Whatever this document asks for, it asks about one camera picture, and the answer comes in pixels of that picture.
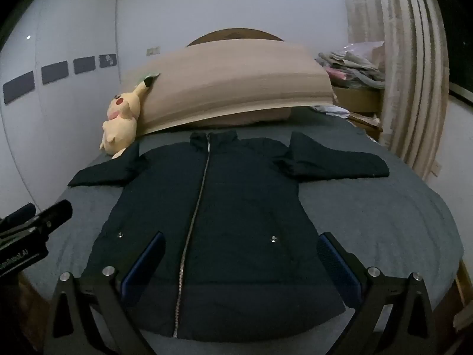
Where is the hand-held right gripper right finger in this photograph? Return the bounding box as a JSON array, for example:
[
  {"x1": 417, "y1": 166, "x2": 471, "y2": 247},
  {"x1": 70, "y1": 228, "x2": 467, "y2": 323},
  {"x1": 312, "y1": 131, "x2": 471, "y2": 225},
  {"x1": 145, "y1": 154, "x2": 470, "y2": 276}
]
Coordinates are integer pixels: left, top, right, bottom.
[{"x1": 318, "y1": 232, "x2": 437, "y2": 355}]

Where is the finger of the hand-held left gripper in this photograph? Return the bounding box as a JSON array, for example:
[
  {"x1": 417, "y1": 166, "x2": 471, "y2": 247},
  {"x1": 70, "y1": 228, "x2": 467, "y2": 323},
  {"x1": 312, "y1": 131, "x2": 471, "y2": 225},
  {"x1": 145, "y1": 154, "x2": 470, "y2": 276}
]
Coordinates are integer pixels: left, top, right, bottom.
[
  {"x1": 0, "y1": 203, "x2": 36, "y2": 228},
  {"x1": 35, "y1": 199, "x2": 73, "y2": 234}
]

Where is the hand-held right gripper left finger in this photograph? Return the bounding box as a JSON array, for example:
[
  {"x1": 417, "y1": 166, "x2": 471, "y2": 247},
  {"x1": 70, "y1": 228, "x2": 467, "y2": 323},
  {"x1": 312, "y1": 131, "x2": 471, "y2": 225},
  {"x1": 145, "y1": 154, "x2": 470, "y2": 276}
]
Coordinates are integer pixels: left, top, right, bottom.
[{"x1": 43, "y1": 231, "x2": 165, "y2": 355}]

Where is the dark zip-up jacket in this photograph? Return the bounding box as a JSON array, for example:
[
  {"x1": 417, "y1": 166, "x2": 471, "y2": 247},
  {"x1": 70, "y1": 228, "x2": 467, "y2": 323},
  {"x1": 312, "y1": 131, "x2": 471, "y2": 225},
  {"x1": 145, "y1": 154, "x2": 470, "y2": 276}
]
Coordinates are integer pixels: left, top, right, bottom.
[{"x1": 67, "y1": 130, "x2": 390, "y2": 340}]

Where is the pile of clothes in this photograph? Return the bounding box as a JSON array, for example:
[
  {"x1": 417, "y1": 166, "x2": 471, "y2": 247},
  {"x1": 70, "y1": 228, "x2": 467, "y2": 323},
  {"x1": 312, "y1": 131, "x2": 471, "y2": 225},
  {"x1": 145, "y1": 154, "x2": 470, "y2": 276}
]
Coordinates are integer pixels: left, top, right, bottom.
[{"x1": 316, "y1": 41, "x2": 387, "y2": 89}]

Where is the bed with grey sheet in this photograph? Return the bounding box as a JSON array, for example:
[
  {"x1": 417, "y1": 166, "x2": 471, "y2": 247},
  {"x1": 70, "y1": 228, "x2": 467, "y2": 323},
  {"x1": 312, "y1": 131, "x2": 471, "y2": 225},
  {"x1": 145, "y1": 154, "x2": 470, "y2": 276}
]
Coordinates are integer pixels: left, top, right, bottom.
[{"x1": 22, "y1": 107, "x2": 473, "y2": 355}]

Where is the yellow plush toy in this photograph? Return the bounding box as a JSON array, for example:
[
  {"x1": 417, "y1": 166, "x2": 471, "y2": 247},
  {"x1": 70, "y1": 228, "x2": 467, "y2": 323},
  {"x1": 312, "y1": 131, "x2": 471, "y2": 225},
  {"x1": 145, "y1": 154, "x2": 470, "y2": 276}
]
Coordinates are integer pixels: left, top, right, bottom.
[{"x1": 99, "y1": 76, "x2": 159, "y2": 159}]

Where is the white cloth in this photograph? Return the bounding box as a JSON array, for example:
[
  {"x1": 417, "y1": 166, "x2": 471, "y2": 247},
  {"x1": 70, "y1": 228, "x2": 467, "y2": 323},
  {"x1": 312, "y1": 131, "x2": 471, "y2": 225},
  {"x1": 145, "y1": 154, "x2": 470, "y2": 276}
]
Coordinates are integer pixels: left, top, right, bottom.
[{"x1": 310, "y1": 104, "x2": 350, "y2": 119}]

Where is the wooden nightstand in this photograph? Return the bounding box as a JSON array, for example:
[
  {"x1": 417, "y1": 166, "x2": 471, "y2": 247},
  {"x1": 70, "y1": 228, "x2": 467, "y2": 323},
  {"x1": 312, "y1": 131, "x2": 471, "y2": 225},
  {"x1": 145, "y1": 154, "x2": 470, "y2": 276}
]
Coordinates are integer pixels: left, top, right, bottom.
[{"x1": 331, "y1": 85, "x2": 383, "y2": 143}]

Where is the beige curtain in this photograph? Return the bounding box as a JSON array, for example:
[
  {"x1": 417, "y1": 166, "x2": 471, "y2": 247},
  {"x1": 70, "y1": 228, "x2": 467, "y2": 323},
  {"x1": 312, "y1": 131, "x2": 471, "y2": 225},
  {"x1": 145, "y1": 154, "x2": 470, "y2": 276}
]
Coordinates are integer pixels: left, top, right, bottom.
[{"x1": 344, "y1": 0, "x2": 449, "y2": 182}]

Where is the brown arched wooden headboard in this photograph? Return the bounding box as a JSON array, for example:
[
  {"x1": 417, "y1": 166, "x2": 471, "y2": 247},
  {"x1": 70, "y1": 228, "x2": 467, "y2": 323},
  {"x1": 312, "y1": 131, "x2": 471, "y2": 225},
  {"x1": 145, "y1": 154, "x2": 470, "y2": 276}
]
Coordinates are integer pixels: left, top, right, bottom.
[{"x1": 185, "y1": 28, "x2": 285, "y2": 47}]

